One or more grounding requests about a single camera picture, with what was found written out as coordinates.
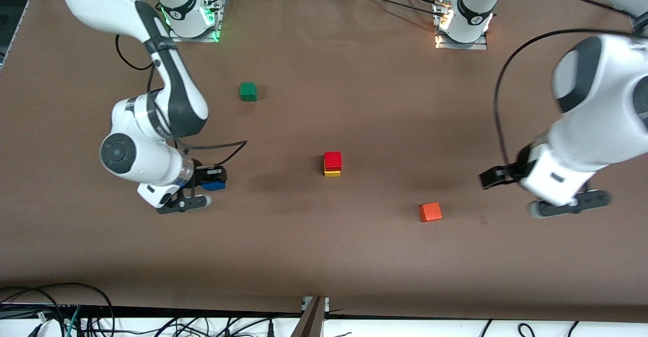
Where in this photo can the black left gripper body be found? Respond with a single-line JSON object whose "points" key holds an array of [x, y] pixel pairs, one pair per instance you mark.
{"points": [[517, 169]]}

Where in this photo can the blue wooden block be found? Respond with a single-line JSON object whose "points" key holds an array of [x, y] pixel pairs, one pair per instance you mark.
{"points": [[213, 186]]}

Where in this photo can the red wooden block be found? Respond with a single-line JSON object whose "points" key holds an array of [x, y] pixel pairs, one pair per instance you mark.
{"points": [[332, 161]]}

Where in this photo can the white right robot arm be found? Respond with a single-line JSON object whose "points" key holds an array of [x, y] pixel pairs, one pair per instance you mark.
{"points": [[147, 160]]}

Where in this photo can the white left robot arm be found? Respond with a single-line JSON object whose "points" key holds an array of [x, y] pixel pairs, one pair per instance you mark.
{"points": [[597, 119]]}

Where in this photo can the orange wooden block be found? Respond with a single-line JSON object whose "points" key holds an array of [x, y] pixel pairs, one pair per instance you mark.
{"points": [[430, 212]]}

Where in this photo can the green wooden block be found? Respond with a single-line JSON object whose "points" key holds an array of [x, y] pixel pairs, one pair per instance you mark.
{"points": [[248, 91]]}

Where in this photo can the brown paper table cover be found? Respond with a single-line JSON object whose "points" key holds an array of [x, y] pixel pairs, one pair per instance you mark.
{"points": [[304, 251]]}

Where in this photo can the yellow wooden block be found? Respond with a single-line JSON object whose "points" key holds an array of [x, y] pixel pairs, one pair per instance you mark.
{"points": [[332, 173]]}

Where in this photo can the grey metal beam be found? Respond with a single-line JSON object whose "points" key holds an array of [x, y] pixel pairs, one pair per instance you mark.
{"points": [[310, 322]]}

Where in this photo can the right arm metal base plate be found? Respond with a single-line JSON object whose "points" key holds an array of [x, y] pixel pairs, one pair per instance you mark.
{"points": [[195, 39]]}

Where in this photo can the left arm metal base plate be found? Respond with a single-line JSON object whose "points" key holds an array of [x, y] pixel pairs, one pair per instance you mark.
{"points": [[460, 45]]}

